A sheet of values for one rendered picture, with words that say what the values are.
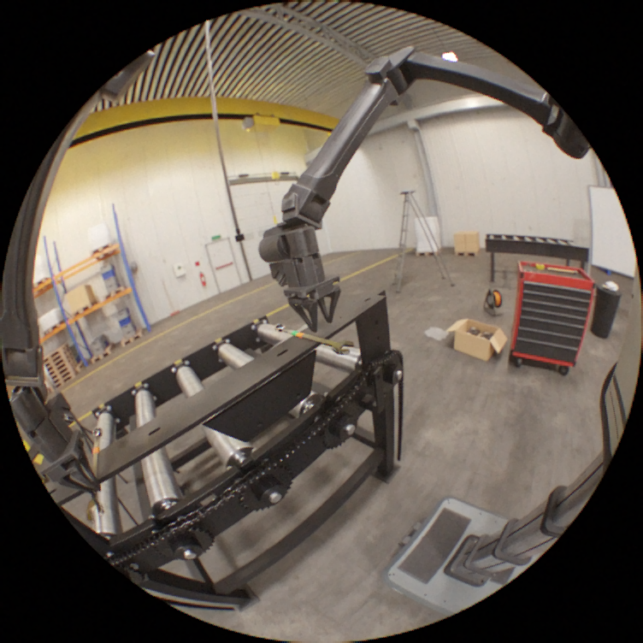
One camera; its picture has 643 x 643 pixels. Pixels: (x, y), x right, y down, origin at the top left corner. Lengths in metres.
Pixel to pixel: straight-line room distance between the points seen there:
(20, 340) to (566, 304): 2.50
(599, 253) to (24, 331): 4.71
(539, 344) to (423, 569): 1.91
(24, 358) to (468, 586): 1.36
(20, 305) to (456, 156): 10.52
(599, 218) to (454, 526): 4.17
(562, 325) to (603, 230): 2.44
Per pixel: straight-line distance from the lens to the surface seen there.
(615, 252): 4.41
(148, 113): 7.49
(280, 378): 0.56
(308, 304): 0.41
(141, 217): 9.82
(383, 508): 1.48
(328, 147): 0.47
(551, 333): 2.26
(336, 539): 1.45
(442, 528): 1.19
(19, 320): 0.35
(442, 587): 1.17
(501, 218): 10.00
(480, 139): 10.46
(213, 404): 0.44
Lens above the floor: 1.40
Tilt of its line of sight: 22 degrees down
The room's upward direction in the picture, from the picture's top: 13 degrees counter-clockwise
